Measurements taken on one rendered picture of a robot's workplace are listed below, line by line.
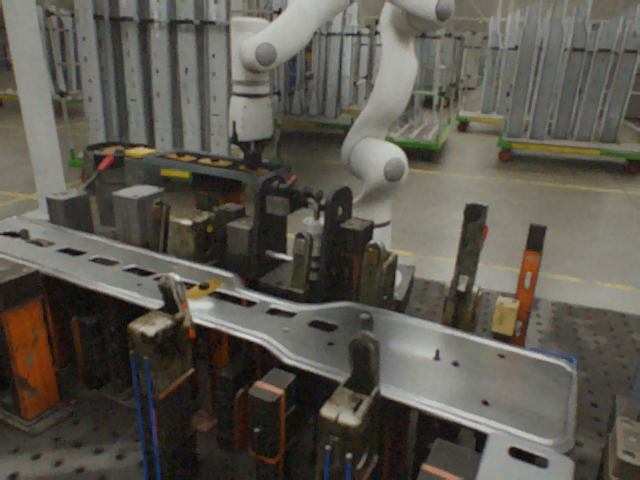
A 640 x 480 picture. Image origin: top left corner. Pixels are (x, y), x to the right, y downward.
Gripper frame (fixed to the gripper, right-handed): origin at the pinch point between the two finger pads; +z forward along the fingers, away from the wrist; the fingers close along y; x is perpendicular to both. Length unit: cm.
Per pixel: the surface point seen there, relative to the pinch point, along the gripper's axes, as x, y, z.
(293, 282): 30.1, 12.5, 18.3
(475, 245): 61, -1, 4
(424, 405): 70, 23, 19
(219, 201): -7.5, 5.2, 11.5
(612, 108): -136, -694, 41
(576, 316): 57, -79, 48
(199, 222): 4.3, 18.0, 11.2
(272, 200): 21.3, 10.8, 3.3
